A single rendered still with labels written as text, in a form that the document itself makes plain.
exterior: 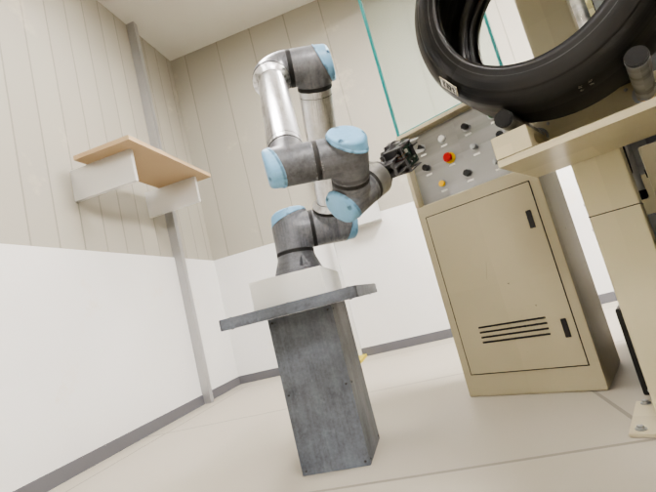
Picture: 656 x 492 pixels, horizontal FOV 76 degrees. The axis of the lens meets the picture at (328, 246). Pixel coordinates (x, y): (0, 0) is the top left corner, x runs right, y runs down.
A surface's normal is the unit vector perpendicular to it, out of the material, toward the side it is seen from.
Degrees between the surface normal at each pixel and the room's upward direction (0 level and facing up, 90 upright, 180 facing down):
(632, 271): 90
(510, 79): 100
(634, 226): 90
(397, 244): 90
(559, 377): 90
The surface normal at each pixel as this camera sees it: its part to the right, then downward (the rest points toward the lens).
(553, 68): -0.58, 0.23
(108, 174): -0.24, -0.07
